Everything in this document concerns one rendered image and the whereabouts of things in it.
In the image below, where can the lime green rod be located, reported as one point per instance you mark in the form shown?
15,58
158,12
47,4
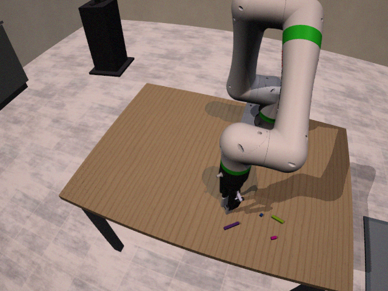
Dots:
277,219

